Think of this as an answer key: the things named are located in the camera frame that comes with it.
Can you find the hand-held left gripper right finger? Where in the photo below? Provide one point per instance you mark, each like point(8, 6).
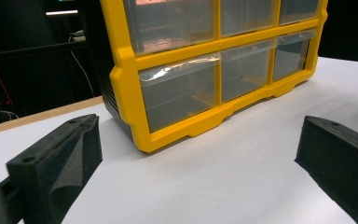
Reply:
point(345, 168)

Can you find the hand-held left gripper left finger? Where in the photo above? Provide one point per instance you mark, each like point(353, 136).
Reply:
point(43, 168)

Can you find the yellow black organizer cabinet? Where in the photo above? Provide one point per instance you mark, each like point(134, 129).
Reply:
point(127, 77)

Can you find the set of clear drawers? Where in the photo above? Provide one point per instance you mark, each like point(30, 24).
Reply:
point(180, 93)

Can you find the lit white strip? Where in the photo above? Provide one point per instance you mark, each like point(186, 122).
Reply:
point(62, 12)

